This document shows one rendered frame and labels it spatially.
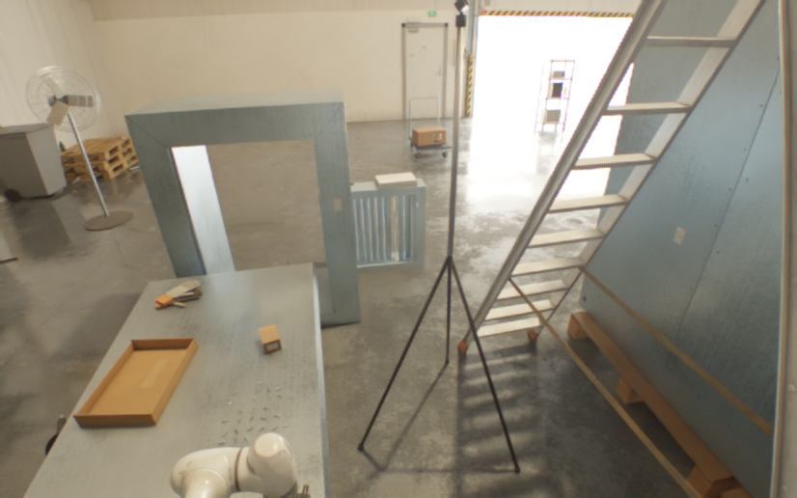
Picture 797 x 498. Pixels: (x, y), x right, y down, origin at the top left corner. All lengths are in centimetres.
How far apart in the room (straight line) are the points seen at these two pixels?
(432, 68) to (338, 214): 816
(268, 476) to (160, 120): 199
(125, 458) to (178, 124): 165
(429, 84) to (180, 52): 570
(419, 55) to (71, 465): 973
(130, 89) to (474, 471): 1044
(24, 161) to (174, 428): 598
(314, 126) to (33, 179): 555
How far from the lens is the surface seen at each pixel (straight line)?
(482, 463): 228
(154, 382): 198
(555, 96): 968
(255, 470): 109
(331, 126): 241
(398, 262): 361
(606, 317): 290
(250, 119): 244
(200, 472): 111
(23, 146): 725
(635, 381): 268
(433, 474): 222
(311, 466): 151
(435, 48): 1044
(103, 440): 187
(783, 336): 114
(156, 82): 1093
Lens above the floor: 190
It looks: 29 degrees down
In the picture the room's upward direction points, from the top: 1 degrees counter-clockwise
